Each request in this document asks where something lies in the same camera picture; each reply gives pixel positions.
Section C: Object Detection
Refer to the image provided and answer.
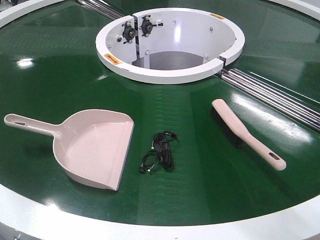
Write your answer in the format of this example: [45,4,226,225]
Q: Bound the black cable bundle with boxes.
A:
[138,131,180,174]

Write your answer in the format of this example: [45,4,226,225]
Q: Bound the pink plastic dustpan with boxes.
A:
[4,109,134,191]

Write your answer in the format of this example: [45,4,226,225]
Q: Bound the white outer conveyor rim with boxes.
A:
[0,0,320,240]

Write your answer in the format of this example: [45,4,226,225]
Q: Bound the orange warning sticker front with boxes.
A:
[104,53,121,65]

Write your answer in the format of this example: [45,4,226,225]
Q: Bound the orange warning sticker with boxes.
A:
[104,53,121,65]
[209,13,224,20]

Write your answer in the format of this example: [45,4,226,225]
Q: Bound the orange warning sticker back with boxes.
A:
[209,13,224,20]

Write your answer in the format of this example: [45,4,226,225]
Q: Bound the chrome roller rails top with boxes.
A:
[76,0,125,20]

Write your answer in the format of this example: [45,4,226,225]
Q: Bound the chrome roller rails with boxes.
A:
[217,68,320,132]
[76,0,125,20]

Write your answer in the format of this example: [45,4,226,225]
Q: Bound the chrome roller rails right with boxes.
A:
[217,68,320,132]

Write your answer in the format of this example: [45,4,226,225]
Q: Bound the white central ring housing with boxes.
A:
[95,7,245,84]

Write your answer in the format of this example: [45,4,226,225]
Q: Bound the left black bearing mount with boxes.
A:
[122,21,136,44]

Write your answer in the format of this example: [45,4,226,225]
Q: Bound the black bearing mount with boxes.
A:
[122,21,136,44]
[140,15,153,37]

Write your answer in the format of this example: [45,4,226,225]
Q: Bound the right black bearing mount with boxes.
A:
[140,15,153,37]

